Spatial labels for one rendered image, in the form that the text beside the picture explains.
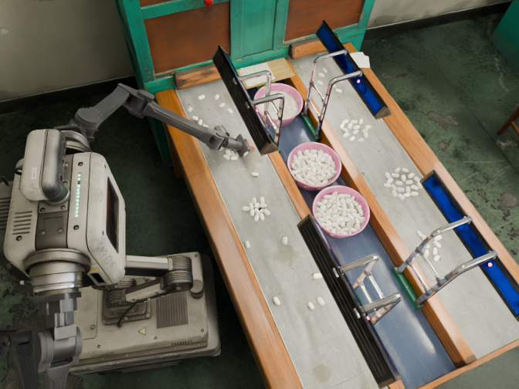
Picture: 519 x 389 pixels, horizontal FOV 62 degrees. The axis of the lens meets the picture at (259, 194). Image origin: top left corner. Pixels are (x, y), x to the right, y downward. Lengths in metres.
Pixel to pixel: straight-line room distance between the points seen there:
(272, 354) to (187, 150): 1.05
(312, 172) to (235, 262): 0.62
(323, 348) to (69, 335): 0.99
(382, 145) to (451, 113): 1.48
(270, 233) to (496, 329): 1.02
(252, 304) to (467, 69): 3.00
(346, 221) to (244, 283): 0.57
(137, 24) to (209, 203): 0.88
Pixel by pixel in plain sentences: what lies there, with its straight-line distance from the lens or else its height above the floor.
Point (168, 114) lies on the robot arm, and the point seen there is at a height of 1.06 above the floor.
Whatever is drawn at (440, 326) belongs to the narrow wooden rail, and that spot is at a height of 0.75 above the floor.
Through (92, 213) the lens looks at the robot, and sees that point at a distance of 1.27.
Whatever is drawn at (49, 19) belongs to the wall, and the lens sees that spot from 3.20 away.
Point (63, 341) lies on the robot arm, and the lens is 1.29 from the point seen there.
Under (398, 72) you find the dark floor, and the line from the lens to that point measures 3.90.
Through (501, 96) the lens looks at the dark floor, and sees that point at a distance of 4.10.
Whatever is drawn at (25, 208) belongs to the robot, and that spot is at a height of 1.45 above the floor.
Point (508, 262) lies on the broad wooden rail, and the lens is 2.23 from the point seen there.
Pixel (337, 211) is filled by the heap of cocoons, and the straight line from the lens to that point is 2.07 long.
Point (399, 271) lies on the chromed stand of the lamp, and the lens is 2.02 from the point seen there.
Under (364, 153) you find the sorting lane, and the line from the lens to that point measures 2.29.
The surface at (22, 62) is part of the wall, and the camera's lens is 3.42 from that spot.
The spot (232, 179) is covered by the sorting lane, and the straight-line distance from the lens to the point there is 2.11.
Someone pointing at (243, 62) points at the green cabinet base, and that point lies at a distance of 2.53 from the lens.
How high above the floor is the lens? 2.51
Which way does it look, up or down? 59 degrees down
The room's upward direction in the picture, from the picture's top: 5 degrees clockwise
